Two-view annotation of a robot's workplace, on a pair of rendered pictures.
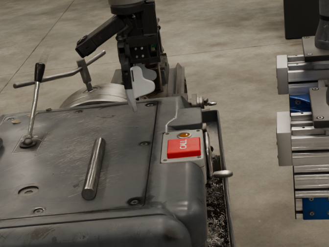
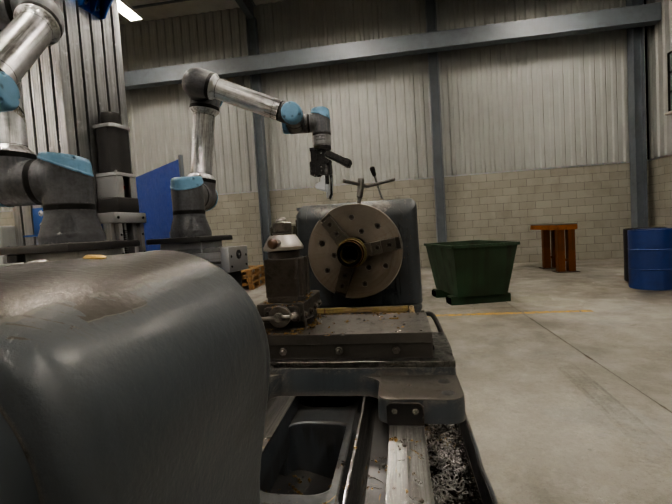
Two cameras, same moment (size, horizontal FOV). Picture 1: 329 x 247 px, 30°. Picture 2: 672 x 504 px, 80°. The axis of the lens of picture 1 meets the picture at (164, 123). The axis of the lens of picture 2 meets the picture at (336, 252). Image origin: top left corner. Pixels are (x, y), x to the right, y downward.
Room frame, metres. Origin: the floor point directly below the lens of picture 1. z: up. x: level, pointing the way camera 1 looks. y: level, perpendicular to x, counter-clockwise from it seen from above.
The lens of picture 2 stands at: (2.85, 0.18, 1.15)
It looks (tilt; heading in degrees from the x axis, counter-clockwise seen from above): 3 degrees down; 184
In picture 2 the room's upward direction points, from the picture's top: 4 degrees counter-clockwise
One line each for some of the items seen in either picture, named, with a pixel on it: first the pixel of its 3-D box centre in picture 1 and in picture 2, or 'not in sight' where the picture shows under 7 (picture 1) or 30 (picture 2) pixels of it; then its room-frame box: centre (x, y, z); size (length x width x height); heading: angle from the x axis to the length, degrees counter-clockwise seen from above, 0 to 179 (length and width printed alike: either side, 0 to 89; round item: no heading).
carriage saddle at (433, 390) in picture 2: not in sight; (324, 370); (2.12, 0.10, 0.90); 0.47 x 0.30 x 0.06; 85
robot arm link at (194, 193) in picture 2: not in sight; (188, 193); (1.35, -0.47, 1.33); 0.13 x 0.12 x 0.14; 3
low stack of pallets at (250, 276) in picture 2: not in sight; (242, 277); (-6.23, -2.64, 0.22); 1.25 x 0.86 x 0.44; 179
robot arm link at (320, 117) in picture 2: not in sight; (320, 122); (1.20, 0.04, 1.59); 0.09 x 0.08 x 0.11; 93
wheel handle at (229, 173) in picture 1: (222, 174); not in sight; (1.97, -0.18, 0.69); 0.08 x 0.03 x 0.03; 85
